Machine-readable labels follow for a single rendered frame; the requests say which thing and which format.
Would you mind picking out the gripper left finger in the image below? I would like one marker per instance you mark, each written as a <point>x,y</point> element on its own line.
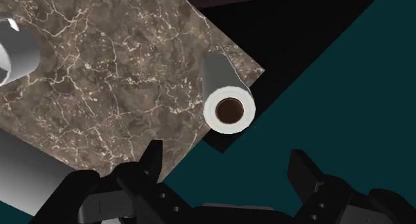
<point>130,190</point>

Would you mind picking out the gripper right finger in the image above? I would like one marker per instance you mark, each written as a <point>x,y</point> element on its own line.
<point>334,197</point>

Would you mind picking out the white paper roll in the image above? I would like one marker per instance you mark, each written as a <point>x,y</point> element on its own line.
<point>224,86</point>
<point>19,51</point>

